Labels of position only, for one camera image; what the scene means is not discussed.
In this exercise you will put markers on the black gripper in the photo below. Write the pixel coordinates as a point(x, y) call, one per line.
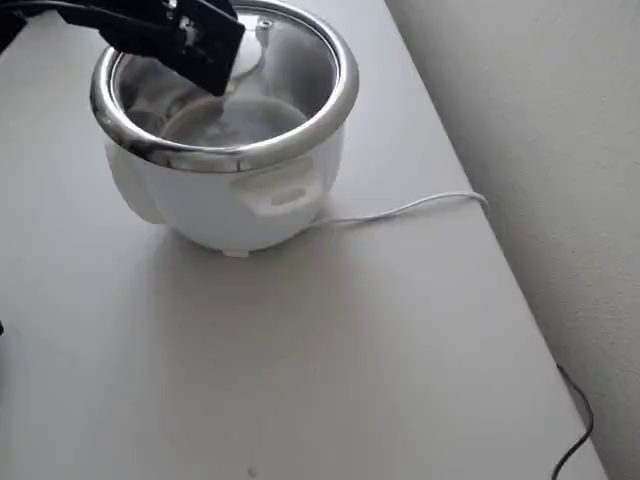
point(200, 52)

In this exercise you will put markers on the glass lid with white knob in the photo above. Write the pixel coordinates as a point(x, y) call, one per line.
point(290, 60)

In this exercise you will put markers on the stainless steel inner pot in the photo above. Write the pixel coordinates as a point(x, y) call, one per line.
point(280, 120)

